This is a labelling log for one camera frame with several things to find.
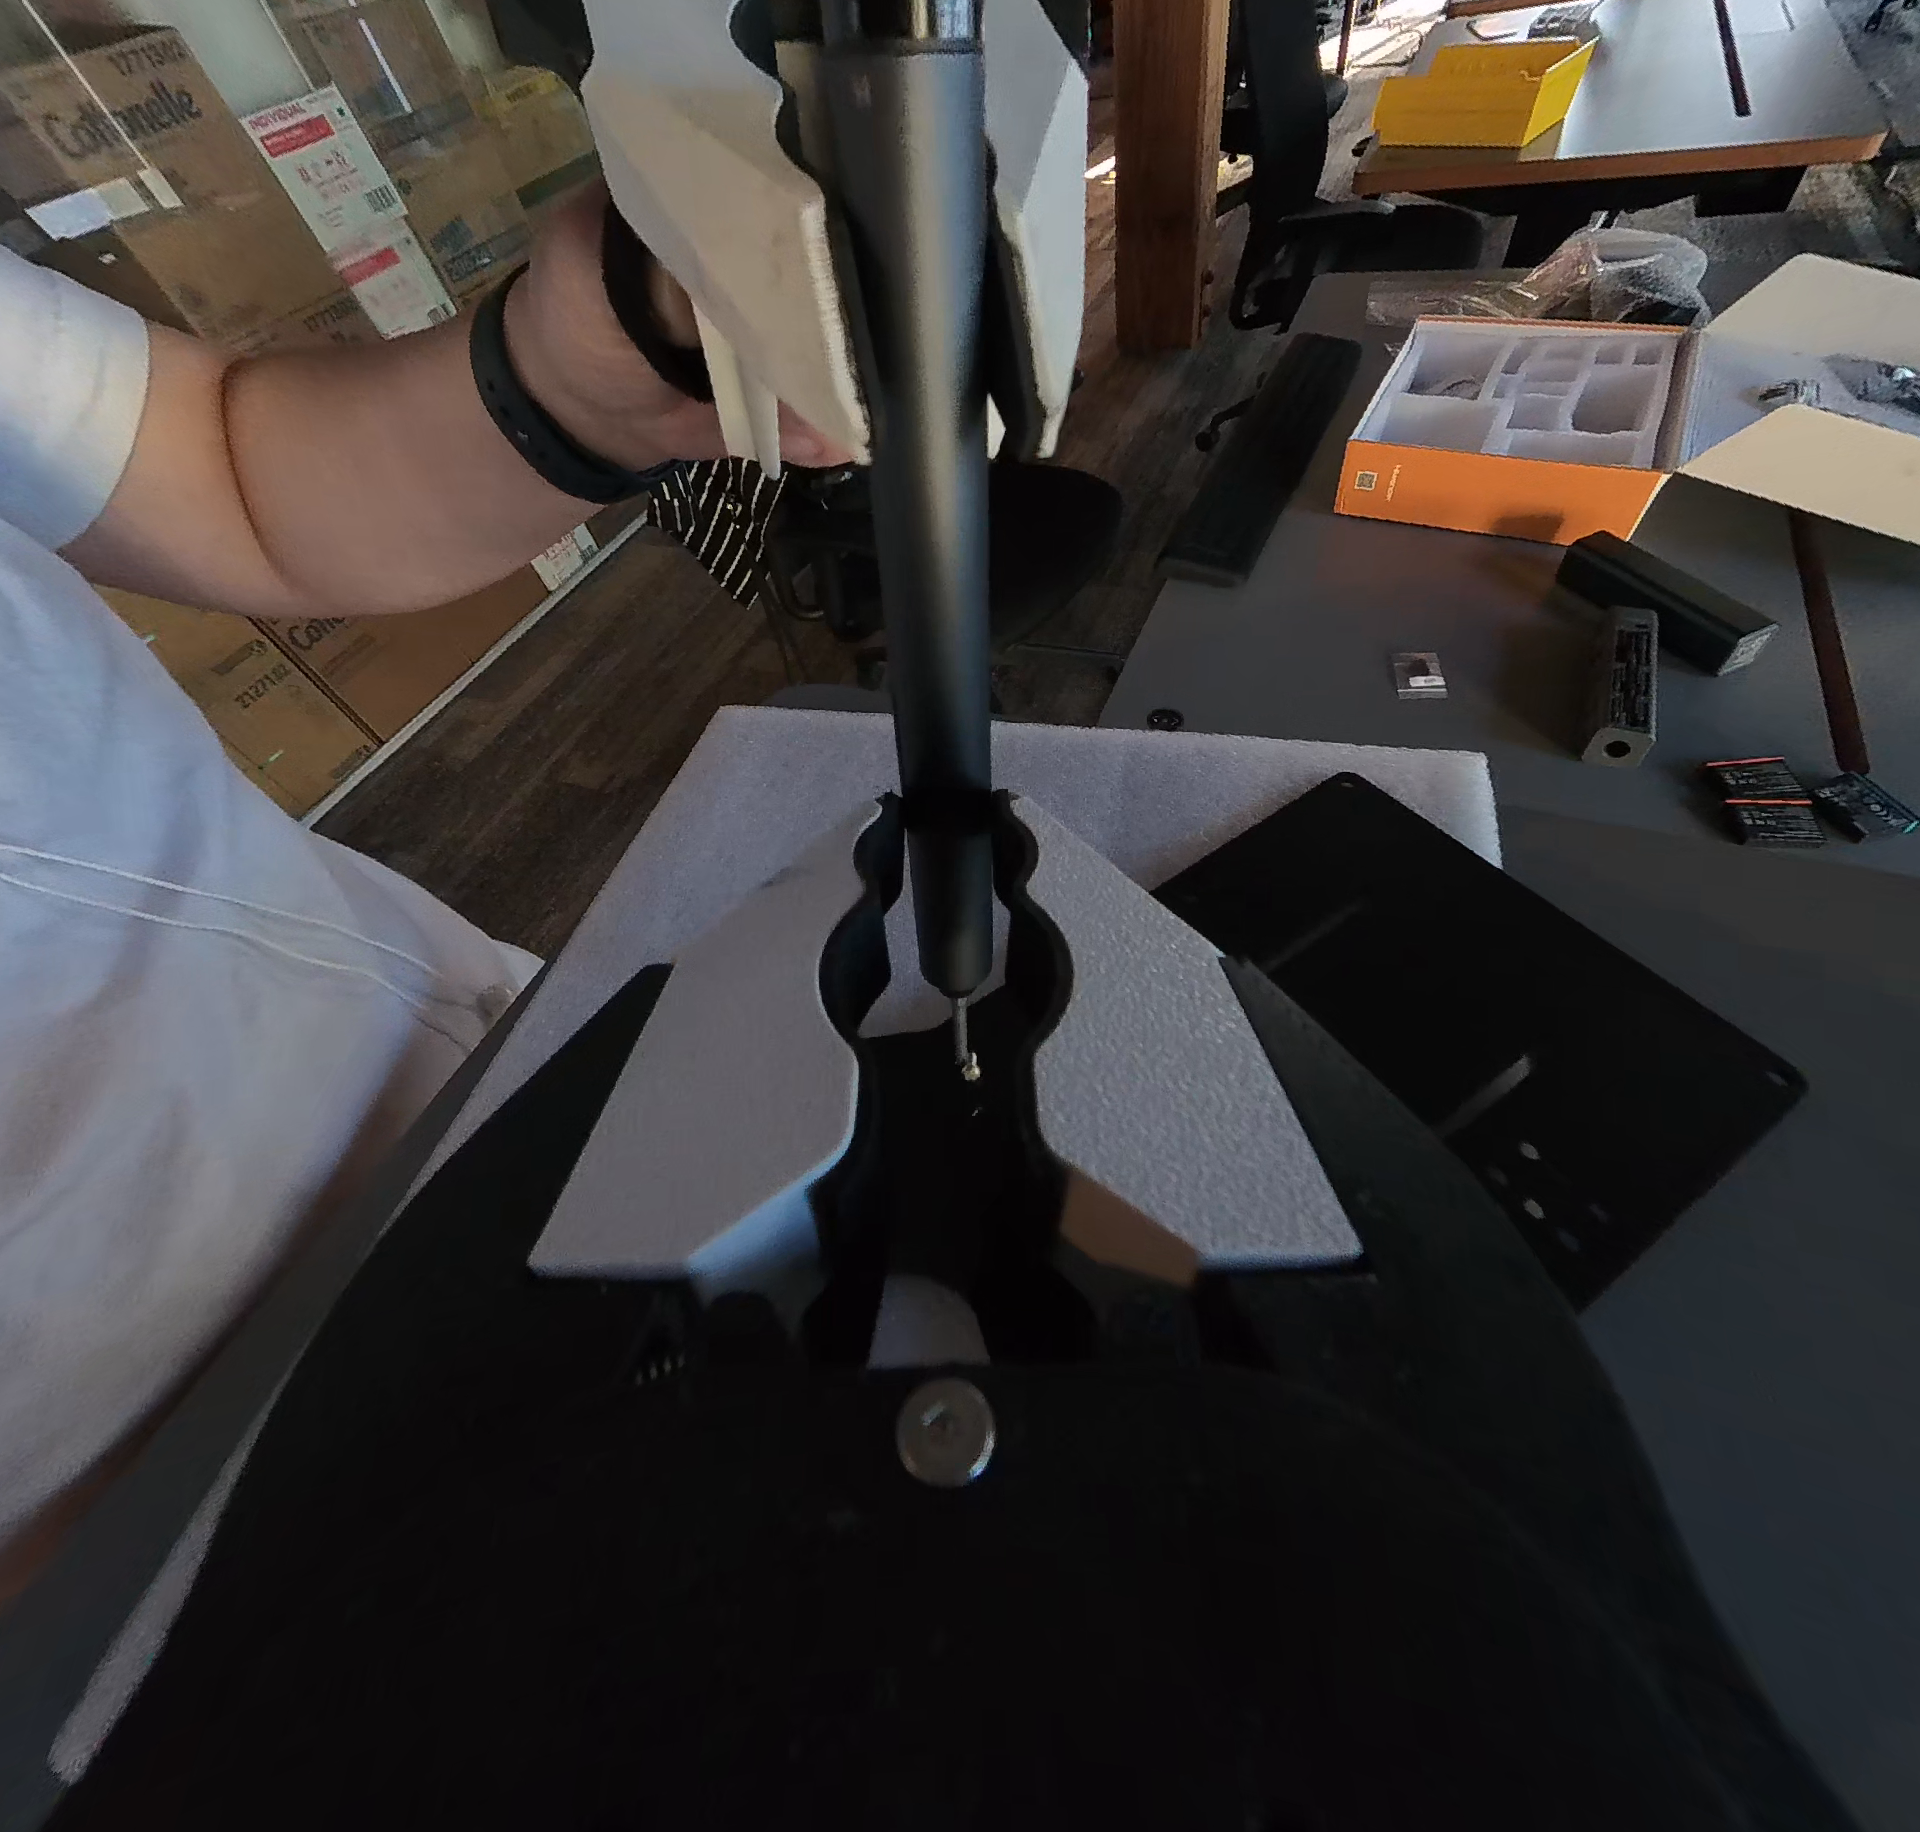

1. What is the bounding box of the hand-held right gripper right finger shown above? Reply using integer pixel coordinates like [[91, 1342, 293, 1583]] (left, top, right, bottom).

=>
[[990, 789, 1367, 1282]]

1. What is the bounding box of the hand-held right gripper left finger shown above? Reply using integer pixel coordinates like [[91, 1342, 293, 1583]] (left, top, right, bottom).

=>
[[527, 795, 908, 1289]]

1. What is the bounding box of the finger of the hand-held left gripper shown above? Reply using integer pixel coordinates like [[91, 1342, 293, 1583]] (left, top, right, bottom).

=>
[[972, 0, 1093, 464], [571, 0, 874, 460]]

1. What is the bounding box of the black electric screwdriver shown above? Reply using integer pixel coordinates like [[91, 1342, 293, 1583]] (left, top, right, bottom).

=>
[[808, 0, 1003, 1081]]

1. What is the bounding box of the black metal base plate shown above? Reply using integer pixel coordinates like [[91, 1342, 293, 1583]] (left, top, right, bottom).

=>
[[857, 771, 1810, 1319]]

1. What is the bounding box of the person's left forearm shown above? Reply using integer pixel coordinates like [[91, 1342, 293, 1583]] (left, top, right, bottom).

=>
[[58, 315, 604, 622]]

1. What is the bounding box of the grey wooden-edged desk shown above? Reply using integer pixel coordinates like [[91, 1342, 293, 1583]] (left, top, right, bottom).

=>
[[0, 270, 1920, 1832]]

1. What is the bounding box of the person's left hand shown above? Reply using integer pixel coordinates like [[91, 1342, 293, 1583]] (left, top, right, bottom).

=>
[[514, 191, 852, 482]]

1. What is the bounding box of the black wristband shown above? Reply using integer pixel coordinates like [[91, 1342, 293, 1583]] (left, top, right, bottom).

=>
[[467, 263, 665, 507]]

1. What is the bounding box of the black white striped cloth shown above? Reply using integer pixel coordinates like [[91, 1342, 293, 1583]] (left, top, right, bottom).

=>
[[645, 458, 791, 608]]

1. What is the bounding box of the black office chair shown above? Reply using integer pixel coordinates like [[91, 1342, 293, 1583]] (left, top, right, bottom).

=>
[[1220, 0, 1490, 336], [763, 458, 1130, 652]]

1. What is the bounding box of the white foam sheet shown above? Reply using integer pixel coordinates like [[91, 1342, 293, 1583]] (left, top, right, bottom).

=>
[[49, 704, 1504, 1788]]

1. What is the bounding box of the yellow box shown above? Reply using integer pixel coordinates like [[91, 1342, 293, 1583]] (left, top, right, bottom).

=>
[[1371, 34, 1600, 151]]

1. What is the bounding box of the stack of cardboard boxes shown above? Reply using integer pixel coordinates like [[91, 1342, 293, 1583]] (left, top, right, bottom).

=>
[[0, 0, 604, 816]]

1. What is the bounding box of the orange box with white lid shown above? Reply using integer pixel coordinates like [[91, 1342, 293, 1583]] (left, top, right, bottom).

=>
[[1333, 248, 1920, 546]]

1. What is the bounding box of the grey metal block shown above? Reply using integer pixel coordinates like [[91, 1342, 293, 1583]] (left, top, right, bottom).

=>
[[1571, 605, 1666, 764]]

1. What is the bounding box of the orange-edged grey table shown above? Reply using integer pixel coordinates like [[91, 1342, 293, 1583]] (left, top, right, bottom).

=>
[[1352, 0, 1890, 202]]

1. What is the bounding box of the long black box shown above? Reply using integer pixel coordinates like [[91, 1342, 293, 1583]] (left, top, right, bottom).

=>
[[1553, 530, 1781, 678]]

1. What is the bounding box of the wooden post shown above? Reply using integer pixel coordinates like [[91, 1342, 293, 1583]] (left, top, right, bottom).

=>
[[1111, 0, 1240, 358]]

